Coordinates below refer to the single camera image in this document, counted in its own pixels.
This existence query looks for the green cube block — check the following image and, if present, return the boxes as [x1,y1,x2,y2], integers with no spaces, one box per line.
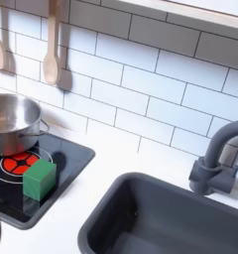
[22,158,58,202]

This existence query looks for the grey sink basin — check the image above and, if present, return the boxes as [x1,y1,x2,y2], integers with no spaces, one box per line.
[77,172,238,254]

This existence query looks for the black stove top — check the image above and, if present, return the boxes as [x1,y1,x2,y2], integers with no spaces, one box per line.
[0,132,96,231]

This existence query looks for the steel pot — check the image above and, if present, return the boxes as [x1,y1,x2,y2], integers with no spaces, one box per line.
[0,92,51,157]

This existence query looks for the white wall shelf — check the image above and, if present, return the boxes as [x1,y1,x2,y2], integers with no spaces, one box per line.
[119,0,238,31]

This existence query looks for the grey tap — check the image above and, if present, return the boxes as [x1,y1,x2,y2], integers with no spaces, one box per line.
[188,119,238,196]

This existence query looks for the wooden spoon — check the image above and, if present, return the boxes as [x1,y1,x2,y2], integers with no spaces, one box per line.
[43,0,64,85]

